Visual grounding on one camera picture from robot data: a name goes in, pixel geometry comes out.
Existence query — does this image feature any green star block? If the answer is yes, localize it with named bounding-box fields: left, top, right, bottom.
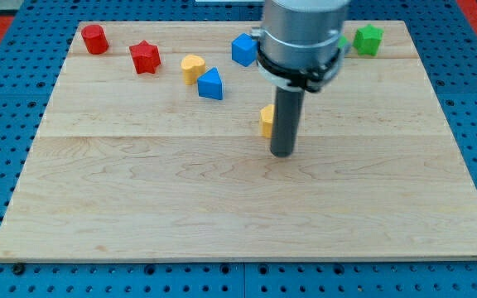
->
left=353, top=24, right=384, bottom=56

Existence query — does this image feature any yellow hexagon block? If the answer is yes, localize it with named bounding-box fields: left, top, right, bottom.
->
left=259, top=104, right=274, bottom=138

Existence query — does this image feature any red star block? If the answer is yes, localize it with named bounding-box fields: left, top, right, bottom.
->
left=129, top=40, right=161, bottom=74

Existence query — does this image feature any red cylinder block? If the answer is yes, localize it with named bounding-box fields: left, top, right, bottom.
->
left=81, top=24, right=108, bottom=55

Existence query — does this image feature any blue cube block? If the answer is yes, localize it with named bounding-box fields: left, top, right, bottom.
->
left=231, top=33, right=258, bottom=67

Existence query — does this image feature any blue triangle block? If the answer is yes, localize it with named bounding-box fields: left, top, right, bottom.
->
left=197, top=68, right=224, bottom=100

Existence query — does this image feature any yellow heart block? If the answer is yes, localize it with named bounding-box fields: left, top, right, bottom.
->
left=181, top=55, right=206, bottom=85

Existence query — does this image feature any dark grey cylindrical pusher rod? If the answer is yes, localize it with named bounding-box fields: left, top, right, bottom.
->
left=270, top=87, right=305, bottom=157

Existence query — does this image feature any light wooden board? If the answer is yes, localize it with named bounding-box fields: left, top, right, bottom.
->
left=0, top=21, right=477, bottom=263

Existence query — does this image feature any small green block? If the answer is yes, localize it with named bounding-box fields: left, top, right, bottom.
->
left=338, top=36, right=350, bottom=52

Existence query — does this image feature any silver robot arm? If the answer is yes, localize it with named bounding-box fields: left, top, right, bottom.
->
left=251, top=0, right=350, bottom=157

